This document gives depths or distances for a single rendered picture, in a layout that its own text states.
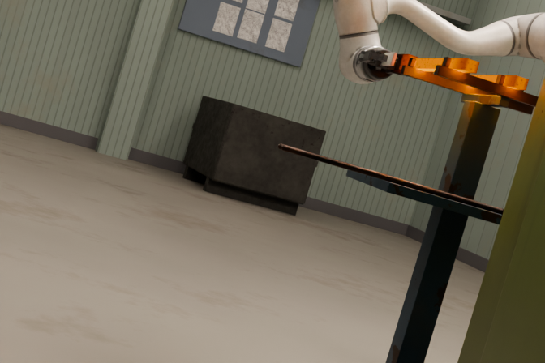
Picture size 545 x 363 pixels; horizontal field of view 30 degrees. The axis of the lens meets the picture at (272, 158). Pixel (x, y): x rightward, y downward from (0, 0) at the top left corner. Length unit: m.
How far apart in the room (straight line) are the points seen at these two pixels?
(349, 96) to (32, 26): 3.30
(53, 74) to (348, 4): 7.64
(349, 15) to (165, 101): 7.69
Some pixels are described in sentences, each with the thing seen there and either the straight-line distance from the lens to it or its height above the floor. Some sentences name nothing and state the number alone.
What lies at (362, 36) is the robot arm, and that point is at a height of 1.00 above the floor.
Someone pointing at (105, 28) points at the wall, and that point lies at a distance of 10.14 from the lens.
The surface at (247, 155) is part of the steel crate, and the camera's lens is 8.93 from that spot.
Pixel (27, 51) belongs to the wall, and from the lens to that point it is 10.09.
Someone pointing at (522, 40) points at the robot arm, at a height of 1.14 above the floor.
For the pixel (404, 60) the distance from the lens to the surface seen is 2.31.
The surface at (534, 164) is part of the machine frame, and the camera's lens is 1.81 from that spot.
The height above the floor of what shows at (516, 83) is 0.93.
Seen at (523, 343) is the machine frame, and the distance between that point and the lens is 1.33.
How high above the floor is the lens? 0.71
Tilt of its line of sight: 2 degrees down
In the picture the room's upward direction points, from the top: 17 degrees clockwise
